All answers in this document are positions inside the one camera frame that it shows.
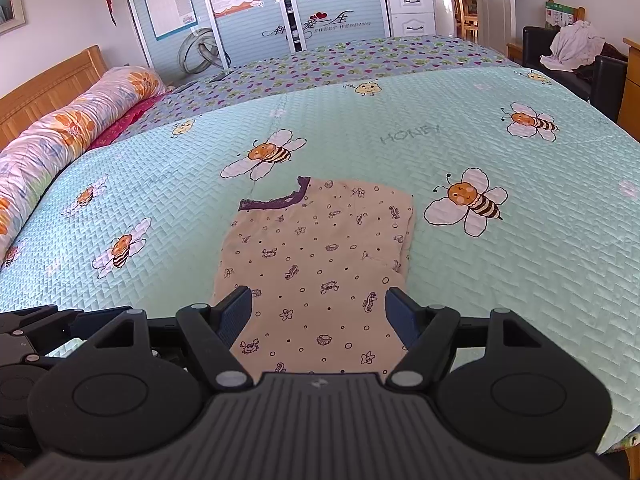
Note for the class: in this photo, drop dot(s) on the white cloth pile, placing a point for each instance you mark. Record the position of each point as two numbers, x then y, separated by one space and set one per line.
575 45

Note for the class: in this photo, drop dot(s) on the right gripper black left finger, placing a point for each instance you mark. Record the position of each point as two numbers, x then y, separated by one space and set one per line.
208 335

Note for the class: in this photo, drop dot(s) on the white panel door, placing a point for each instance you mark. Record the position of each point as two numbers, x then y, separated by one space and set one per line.
496 20

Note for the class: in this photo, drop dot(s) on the long floral bolster pillow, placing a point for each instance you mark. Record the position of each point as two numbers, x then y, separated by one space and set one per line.
31 161

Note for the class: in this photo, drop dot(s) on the white drawer cabinet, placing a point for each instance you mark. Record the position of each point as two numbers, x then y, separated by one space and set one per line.
412 17

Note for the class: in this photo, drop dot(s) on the wooden cabinet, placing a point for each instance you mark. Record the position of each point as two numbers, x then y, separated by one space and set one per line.
629 117

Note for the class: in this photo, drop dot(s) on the silver hula hoop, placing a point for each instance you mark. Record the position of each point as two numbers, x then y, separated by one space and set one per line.
200 51

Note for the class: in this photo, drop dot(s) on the mint green bee quilt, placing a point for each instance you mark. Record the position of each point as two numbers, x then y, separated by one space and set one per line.
477 189

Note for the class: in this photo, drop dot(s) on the beige floral pajama top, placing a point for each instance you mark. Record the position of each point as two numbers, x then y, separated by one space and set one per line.
319 263

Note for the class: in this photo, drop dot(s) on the blue sliding wardrobe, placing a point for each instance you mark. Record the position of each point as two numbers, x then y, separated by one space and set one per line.
252 30

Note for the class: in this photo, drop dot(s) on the red pillow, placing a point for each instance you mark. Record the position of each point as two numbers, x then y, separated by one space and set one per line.
113 132

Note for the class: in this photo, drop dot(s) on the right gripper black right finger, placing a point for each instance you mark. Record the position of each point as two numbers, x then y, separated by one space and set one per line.
427 334

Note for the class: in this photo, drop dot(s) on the black chair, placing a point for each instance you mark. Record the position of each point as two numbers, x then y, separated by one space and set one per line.
601 83

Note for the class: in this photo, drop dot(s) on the wooden headboard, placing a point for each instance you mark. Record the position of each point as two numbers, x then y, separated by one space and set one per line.
49 91

